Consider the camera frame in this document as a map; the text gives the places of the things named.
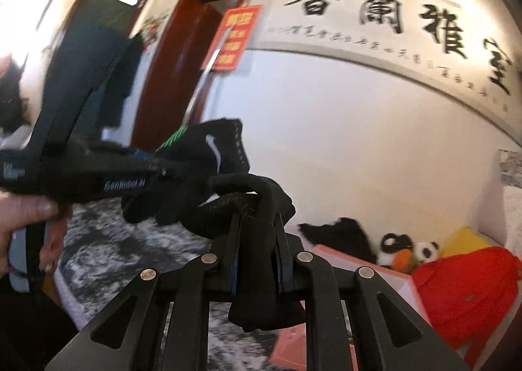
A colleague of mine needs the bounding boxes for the black gloves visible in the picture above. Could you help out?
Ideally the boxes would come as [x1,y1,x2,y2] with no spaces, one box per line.
[121,118,304,332]

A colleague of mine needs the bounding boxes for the person left hand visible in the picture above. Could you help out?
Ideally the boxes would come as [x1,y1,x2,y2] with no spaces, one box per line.
[0,192,72,275]

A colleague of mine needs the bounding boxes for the pink storage box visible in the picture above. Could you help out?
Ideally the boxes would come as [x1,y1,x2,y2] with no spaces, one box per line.
[268,244,434,371]

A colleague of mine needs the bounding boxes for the panda plush toy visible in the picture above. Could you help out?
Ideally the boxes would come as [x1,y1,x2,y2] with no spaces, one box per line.
[377,233,440,274]

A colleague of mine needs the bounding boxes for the red bag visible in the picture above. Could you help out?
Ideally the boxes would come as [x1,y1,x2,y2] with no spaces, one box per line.
[412,246,521,362]

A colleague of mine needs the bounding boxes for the yellow cushion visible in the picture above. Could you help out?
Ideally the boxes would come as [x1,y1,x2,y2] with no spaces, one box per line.
[441,226,491,257]

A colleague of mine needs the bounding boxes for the red paper door notice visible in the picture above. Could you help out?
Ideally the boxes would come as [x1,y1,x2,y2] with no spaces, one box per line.
[201,6,263,72]

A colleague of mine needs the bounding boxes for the black fabric by wall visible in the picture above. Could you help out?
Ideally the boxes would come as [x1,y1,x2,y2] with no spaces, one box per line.
[298,217,377,264]

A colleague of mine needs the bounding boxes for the red wooden door frame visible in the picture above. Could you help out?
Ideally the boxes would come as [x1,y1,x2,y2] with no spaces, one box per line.
[131,0,244,151]

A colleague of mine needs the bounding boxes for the calligraphy wall scroll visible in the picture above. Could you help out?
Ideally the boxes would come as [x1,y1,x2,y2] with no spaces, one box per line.
[250,0,521,141]

